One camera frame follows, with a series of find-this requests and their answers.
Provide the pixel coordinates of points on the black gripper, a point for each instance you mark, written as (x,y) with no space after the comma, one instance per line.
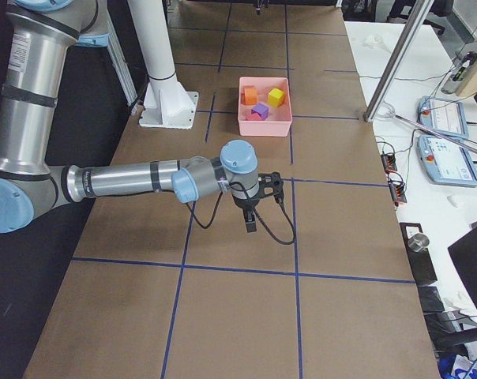
(245,203)
(257,12)

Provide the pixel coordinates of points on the orange foam block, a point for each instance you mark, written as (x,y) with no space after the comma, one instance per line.
(249,96)

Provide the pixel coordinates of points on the yellow foam block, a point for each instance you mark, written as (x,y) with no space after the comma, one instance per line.
(276,97)

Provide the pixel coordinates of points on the red foam block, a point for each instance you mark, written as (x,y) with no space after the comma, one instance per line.
(254,117)

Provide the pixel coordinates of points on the purple foam block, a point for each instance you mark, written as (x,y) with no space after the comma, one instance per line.
(260,110)

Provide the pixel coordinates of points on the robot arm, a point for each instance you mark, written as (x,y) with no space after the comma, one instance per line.
(29,188)

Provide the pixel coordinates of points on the pink plastic bin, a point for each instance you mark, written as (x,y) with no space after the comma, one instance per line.
(279,121)

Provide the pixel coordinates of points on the metal cup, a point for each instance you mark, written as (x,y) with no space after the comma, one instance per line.
(418,242)

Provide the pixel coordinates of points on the near teach pendant tablet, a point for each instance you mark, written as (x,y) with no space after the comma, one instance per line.
(446,163)

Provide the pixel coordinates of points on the teach pendant tablet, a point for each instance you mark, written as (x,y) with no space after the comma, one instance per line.
(443,115)
(446,163)

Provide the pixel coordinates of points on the far teach pendant tablet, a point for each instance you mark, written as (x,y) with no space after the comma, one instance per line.
(443,115)

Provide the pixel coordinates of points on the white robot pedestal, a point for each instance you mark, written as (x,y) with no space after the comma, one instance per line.
(167,104)

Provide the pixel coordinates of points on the aluminium frame post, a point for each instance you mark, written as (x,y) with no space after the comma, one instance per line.
(414,22)

